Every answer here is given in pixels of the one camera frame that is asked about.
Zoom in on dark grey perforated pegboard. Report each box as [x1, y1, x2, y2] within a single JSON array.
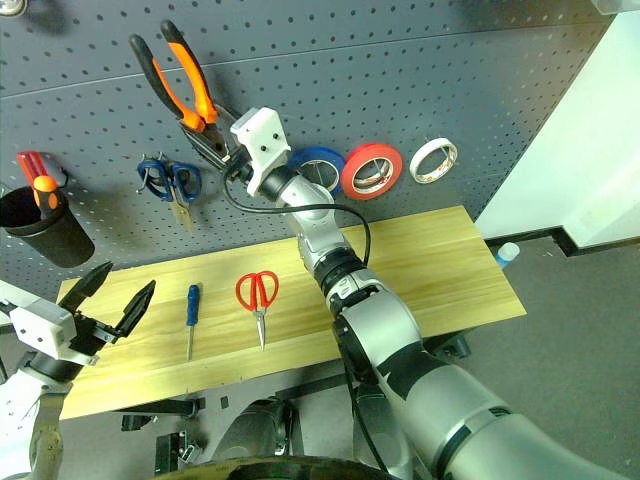
[[0, 0, 617, 297]]

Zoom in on orange and black screwdriver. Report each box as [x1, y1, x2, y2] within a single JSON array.
[[30, 174, 64, 222]]

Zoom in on red handled scissors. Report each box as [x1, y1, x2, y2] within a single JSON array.
[[234, 270, 280, 353]]

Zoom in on blue handled screwdriver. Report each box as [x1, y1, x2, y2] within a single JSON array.
[[184, 283, 202, 362]]

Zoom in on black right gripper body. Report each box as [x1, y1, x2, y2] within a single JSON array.
[[222, 149, 254, 189]]

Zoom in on orange and black pliers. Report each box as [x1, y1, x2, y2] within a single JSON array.
[[128, 19, 236, 174]]

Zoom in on black cup holder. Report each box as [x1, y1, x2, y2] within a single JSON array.
[[0, 185, 96, 269]]

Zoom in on white bottle with blue cap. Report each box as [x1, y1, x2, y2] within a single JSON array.
[[494, 242, 522, 269]]

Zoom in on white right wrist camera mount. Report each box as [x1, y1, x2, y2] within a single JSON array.
[[229, 106, 292, 198]]

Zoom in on white tape roll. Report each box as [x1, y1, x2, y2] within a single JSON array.
[[409, 138, 459, 186]]

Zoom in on clear plastic container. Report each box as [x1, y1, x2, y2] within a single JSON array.
[[592, 0, 640, 15]]

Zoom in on metal pegboard hook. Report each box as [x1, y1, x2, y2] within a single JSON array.
[[134, 152, 169, 196]]

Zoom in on blue handled scissors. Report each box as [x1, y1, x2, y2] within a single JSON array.
[[137, 154, 203, 234]]

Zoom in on blue tape roll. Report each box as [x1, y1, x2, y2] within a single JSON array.
[[287, 145, 347, 199]]

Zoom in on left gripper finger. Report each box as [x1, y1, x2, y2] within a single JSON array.
[[57, 261, 114, 314], [110, 279, 157, 344]]

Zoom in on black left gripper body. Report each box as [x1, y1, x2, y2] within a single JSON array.
[[69, 312, 124, 367]]

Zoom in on red tape roll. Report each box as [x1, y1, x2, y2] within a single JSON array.
[[341, 143, 404, 202]]

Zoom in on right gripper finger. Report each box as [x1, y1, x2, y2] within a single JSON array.
[[180, 122, 232, 174], [213, 102, 242, 132]]

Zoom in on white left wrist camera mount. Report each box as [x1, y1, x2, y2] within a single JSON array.
[[0, 287, 77, 359]]

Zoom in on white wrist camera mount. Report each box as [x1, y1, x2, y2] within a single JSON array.
[[0, 287, 77, 359], [229, 106, 292, 198]]

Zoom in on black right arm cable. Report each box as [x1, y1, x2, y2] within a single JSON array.
[[222, 167, 373, 267]]

